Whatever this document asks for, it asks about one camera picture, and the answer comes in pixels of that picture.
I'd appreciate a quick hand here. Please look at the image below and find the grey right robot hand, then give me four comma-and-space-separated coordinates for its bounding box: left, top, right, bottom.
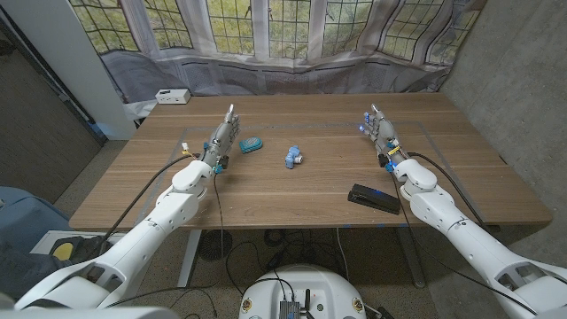
358, 104, 408, 167

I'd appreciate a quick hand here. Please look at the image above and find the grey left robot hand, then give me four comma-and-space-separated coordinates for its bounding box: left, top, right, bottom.
202, 104, 241, 168

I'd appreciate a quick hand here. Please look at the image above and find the blue toy camera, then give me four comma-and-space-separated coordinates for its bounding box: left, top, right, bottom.
284, 145, 304, 170

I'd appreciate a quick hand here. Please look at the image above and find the teal flip phone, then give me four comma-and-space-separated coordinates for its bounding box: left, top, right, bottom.
239, 136, 263, 154

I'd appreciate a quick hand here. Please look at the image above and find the white power box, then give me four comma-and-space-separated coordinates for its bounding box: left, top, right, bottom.
154, 88, 192, 105

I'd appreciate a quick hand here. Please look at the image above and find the black round floor grille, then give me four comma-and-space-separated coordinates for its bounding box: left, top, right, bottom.
198, 229, 234, 261

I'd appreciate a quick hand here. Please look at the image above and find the printed window backdrop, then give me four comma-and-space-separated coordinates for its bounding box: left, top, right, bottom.
68, 0, 488, 105

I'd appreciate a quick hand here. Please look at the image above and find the white table leg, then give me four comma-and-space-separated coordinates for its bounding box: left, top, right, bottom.
176, 229, 203, 288

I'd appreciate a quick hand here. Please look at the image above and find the grey table leg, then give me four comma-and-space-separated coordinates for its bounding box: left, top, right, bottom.
396, 226, 427, 289

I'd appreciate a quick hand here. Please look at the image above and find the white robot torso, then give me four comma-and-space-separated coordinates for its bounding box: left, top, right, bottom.
238, 264, 368, 319

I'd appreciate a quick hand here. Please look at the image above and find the yellow and black pedal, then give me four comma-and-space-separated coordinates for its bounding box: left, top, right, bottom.
49, 236, 112, 263

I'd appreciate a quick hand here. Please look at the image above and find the blue fabric seat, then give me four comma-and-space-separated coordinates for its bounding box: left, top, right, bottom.
0, 185, 72, 289

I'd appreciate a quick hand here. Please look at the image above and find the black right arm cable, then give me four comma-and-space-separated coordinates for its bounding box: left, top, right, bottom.
406, 152, 491, 231

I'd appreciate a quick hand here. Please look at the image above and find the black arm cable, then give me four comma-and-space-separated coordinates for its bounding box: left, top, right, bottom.
95, 152, 201, 253
406, 152, 491, 231

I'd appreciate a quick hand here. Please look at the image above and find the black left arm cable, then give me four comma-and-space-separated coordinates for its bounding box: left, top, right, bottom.
95, 152, 201, 253

